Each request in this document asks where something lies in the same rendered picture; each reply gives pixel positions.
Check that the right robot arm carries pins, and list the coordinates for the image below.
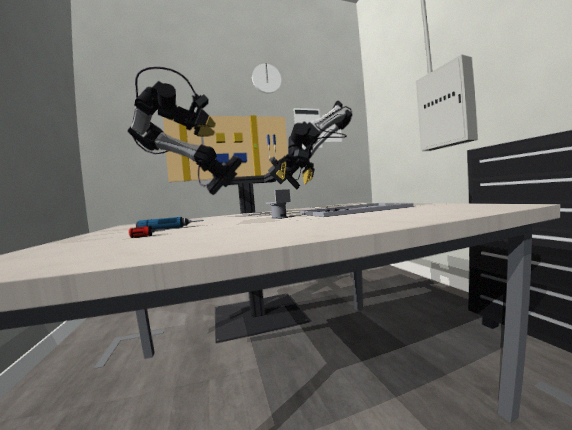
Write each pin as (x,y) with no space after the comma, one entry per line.
(165,95)

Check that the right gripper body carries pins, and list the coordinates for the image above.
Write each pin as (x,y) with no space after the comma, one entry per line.
(192,119)

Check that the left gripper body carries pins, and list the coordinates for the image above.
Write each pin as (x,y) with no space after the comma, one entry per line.
(294,161)

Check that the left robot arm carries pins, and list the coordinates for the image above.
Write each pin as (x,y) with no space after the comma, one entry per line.
(336,115)

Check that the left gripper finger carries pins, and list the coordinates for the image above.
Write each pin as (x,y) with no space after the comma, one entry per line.
(283,169)
(306,175)

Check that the blue screwdriver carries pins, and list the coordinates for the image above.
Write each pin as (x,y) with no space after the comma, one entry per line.
(165,223)

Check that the grey l-shaped bracket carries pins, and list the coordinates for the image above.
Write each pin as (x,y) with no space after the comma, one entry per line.
(281,196)

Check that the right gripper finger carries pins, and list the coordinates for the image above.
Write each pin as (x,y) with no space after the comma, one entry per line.
(206,131)
(209,123)

